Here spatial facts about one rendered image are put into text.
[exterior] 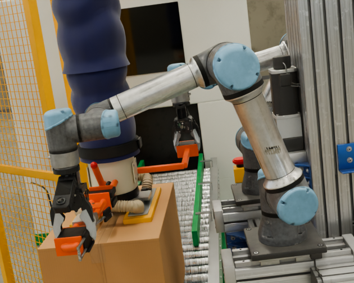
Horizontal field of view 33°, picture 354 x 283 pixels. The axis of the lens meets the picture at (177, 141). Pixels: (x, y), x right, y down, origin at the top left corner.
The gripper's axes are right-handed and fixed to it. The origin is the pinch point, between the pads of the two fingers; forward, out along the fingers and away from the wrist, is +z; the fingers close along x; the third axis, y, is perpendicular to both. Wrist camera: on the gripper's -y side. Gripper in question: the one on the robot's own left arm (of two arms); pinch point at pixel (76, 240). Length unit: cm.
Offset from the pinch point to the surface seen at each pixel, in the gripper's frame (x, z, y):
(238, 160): -46, 15, 123
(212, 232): -29, 59, 148
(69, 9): 4, -61, 48
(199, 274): -23, 64, 109
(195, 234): -21, 57, 141
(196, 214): -20, 54, 165
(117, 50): -9, -46, 54
